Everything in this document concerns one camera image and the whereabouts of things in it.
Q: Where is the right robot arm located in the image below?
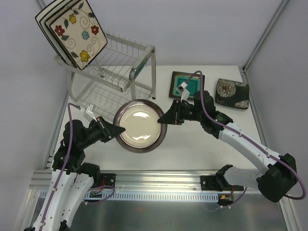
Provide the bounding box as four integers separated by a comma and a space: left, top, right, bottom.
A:
158, 90, 298, 203

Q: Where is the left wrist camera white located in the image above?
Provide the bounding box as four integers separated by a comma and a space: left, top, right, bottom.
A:
80, 103, 97, 122

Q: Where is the left aluminium frame post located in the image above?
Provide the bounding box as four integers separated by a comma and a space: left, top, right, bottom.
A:
35, 0, 47, 10

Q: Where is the slotted cable duct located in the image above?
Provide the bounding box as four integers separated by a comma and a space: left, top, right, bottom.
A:
39, 190, 218, 203

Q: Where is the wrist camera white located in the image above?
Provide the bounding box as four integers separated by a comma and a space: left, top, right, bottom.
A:
80, 103, 97, 122
177, 82, 190, 101

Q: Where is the steel two-tier dish rack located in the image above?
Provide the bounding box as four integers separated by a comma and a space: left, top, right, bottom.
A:
54, 32, 156, 120

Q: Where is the cream floral square plate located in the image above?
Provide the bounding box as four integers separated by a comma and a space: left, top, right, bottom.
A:
51, 0, 108, 70
36, 0, 78, 67

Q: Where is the right aluminium frame post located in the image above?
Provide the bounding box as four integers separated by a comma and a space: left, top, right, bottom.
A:
242, 0, 291, 73

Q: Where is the aluminium frame post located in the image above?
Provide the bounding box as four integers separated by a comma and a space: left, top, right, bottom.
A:
35, 0, 47, 10
242, 0, 291, 73

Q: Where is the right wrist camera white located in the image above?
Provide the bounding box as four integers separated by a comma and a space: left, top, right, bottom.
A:
177, 82, 190, 101

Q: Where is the aluminium mounting rail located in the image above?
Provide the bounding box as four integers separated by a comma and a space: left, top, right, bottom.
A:
28, 169, 288, 193

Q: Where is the black dahlia square plate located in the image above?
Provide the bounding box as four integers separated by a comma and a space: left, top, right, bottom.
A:
215, 78, 249, 110

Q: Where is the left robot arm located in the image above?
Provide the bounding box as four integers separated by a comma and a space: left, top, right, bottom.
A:
27, 116, 125, 231

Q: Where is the white square plate black rim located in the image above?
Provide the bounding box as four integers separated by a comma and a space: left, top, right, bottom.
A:
35, 0, 68, 64

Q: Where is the round cream plate brown rim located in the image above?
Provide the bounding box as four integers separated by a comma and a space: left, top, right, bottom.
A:
113, 99, 167, 154

